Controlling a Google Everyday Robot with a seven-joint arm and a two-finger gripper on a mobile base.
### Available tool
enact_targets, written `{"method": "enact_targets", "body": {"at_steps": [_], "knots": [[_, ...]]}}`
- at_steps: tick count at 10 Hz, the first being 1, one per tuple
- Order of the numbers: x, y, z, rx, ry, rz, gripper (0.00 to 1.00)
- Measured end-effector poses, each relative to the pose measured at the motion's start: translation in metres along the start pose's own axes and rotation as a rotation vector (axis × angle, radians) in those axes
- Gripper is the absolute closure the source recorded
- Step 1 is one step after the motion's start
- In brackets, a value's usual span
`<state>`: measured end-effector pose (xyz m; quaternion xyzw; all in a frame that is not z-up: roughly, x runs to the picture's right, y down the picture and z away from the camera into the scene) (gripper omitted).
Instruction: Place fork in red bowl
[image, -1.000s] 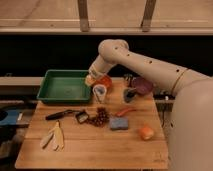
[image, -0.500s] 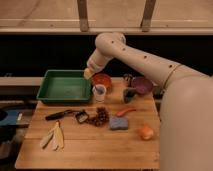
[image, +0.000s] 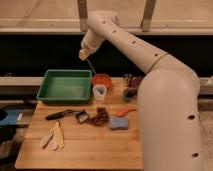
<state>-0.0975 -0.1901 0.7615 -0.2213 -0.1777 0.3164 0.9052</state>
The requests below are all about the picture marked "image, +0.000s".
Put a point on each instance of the bunch of red grapes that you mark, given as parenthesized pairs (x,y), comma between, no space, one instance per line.
(100,119)

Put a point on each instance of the blue sponge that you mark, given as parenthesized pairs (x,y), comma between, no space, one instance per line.
(117,123)

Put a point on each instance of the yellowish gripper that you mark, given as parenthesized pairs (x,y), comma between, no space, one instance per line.
(83,54)

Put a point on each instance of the green plastic tray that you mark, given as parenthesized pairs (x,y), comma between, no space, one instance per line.
(65,87)

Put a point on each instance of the blue object at left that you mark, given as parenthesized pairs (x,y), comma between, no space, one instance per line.
(10,117)

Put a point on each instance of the red bowl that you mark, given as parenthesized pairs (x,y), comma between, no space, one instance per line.
(103,79)

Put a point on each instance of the small metal cup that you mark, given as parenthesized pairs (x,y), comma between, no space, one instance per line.
(127,79)

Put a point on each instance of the orange carrot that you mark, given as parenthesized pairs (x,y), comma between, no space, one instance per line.
(125,111)

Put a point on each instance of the banana peel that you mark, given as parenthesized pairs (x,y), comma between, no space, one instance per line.
(55,135)

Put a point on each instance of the purple bowl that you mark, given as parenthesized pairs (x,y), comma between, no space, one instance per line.
(136,82)

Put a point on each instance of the silver metal fork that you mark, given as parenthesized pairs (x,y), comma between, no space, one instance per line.
(91,66)

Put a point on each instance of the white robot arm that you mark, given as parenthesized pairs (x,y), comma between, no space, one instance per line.
(167,106)

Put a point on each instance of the dark grey mug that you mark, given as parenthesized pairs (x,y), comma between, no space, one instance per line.
(128,94)

